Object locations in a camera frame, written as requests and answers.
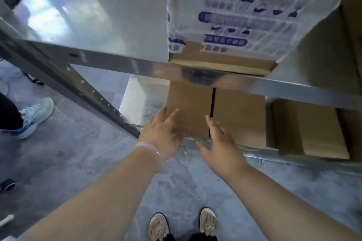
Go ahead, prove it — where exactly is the person's left hand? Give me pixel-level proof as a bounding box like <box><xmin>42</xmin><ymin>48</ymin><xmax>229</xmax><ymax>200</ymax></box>
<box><xmin>137</xmin><ymin>105</ymin><xmax>185</xmax><ymax>163</ymax></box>

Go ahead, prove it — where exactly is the person's right hand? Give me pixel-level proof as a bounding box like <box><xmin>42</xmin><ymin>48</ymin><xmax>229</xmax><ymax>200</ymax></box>
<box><xmin>195</xmin><ymin>115</ymin><xmax>251</xmax><ymax>183</ymax></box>

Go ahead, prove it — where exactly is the pile of brown cardboard boxes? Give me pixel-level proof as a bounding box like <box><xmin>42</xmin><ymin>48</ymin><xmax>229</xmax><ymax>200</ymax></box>
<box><xmin>165</xmin><ymin>79</ymin><xmax>362</xmax><ymax>163</ymax></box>

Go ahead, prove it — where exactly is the metal shelving rack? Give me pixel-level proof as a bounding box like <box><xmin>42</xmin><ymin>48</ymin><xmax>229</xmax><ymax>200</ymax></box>
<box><xmin>0</xmin><ymin>13</ymin><xmax>362</xmax><ymax>176</ymax></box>

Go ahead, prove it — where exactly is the person's right forearm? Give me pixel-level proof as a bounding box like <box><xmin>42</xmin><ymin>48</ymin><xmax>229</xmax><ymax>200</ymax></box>
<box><xmin>226</xmin><ymin>166</ymin><xmax>362</xmax><ymax>241</ymax></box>

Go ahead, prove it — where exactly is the person's left forearm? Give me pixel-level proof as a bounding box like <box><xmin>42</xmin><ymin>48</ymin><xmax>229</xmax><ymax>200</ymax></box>
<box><xmin>21</xmin><ymin>150</ymin><xmax>162</xmax><ymax>241</ymax></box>

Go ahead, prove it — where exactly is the beige patterned slipper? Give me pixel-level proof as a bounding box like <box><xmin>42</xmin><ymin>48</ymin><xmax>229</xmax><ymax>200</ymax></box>
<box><xmin>148</xmin><ymin>212</ymin><xmax>170</xmax><ymax>241</ymax></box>
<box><xmin>199</xmin><ymin>207</ymin><xmax>218</xmax><ymax>236</ymax></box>

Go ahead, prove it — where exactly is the white jade bracelet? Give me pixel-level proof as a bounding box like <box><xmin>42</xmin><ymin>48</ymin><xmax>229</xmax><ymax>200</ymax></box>
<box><xmin>134</xmin><ymin>141</ymin><xmax>166</xmax><ymax>172</ymax></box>

